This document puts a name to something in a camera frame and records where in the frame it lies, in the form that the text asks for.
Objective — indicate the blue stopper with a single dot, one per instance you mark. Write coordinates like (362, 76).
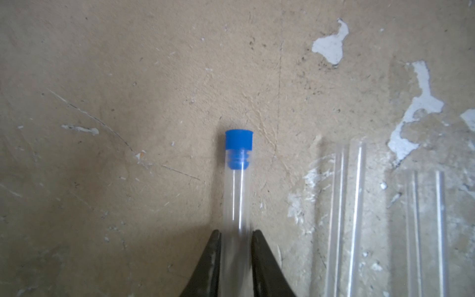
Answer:
(238, 147)

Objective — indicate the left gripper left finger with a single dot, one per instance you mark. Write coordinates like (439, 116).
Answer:
(204, 281)

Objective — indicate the clear test tube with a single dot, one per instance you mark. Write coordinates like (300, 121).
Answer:
(426, 235)
(345, 225)
(236, 231)

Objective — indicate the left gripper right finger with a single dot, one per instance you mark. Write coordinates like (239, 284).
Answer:
(267, 277)

